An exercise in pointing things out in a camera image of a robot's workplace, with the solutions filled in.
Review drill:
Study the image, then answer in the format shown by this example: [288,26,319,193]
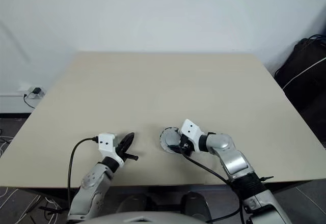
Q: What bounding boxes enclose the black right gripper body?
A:
[178,135,195,156]

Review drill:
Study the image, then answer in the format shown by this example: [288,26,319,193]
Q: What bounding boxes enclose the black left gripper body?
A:
[114,139,129,164]

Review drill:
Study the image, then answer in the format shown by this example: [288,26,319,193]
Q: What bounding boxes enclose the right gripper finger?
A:
[169,144,184,154]

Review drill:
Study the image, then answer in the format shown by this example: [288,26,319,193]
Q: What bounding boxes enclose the dark rounded shape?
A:
[117,194,150,212]
[181,191,212,221]

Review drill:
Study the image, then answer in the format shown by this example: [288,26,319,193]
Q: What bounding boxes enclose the grey robot torso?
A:
[88,204,204,224]

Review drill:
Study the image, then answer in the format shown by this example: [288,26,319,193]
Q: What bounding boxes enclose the black bag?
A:
[274,33,326,142]

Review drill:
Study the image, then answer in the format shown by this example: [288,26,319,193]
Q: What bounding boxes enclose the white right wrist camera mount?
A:
[179,118,206,153]

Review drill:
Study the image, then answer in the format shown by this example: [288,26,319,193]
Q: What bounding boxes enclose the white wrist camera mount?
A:
[97,132,126,168]
[179,118,206,153]

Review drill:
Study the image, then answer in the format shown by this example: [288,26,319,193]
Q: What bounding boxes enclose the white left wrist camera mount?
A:
[97,132,126,168]

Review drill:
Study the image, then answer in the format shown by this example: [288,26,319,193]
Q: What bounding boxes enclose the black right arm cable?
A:
[181,153,242,222]

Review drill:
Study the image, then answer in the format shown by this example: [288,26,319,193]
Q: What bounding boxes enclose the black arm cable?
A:
[67,136,99,208]
[181,153,242,222]

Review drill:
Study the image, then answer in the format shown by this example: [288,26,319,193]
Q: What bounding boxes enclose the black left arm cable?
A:
[67,136,99,208]

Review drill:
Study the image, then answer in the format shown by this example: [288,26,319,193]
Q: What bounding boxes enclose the black power cord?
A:
[23,93,36,109]

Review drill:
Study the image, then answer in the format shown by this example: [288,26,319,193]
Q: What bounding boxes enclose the wall power adapter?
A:
[18,86,46,99]

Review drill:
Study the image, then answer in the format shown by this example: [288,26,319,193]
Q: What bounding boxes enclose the white floor cables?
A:
[0,129,13,161]

